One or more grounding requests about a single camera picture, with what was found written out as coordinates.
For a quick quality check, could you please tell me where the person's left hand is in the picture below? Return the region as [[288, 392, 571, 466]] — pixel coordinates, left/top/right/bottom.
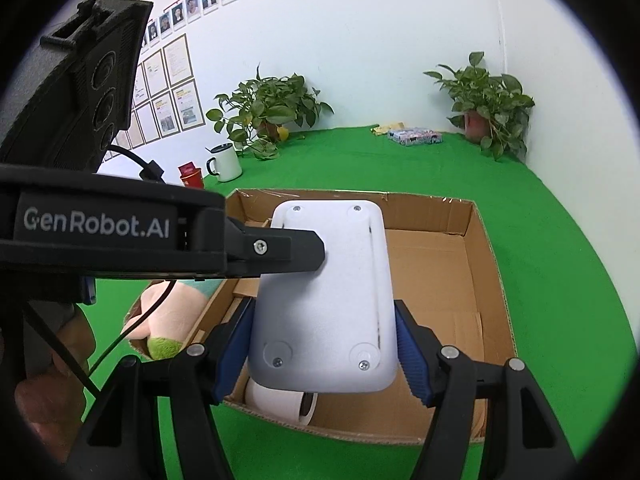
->
[[15, 305, 98, 461]]

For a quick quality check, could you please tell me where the large bushy potted plant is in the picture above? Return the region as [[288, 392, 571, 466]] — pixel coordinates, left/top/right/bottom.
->
[[206, 62, 335, 161]]

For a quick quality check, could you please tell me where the black cable with velcro wrap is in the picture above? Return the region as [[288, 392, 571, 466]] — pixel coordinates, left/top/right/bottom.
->
[[30, 145, 178, 398]]

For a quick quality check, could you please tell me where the white toilet paper roll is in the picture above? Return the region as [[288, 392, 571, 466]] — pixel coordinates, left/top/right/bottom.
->
[[244, 377, 319, 427]]

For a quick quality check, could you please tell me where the white wall conduit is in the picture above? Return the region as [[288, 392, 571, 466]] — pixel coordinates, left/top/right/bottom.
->
[[490, 0, 507, 78]]

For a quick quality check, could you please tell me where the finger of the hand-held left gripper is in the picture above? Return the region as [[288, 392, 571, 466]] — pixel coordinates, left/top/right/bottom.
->
[[225, 216, 328, 277]]

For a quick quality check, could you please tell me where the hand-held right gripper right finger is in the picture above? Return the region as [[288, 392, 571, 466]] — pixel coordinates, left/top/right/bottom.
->
[[393, 300, 578, 480]]

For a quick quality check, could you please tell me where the potted plant in red pot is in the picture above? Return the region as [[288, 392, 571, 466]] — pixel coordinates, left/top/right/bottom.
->
[[424, 51, 536, 162]]

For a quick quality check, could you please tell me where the large cardboard box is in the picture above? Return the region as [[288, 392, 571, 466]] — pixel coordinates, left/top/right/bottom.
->
[[127, 188, 517, 446]]

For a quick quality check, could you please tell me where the pink and teal plush toy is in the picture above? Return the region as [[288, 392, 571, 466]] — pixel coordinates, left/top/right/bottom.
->
[[121, 280, 223, 361]]

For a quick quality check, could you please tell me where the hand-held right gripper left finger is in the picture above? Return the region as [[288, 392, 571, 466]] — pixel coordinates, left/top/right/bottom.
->
[[65, 296, 258, 480]]

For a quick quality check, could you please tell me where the patterned tissue packet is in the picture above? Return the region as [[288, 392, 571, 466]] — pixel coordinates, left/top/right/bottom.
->
[[387, 128, 444, 147]]

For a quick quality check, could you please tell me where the white plastic device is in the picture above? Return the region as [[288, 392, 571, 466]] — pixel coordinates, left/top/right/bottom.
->
[[247, 199, 399, 393]]

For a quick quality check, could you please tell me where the white enamel mug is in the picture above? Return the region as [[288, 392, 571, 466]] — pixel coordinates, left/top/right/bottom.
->
[[206, 142, 243, 182]]

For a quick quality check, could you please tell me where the red cup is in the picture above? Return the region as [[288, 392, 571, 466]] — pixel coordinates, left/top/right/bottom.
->
[[179, 167, 206, 190]]

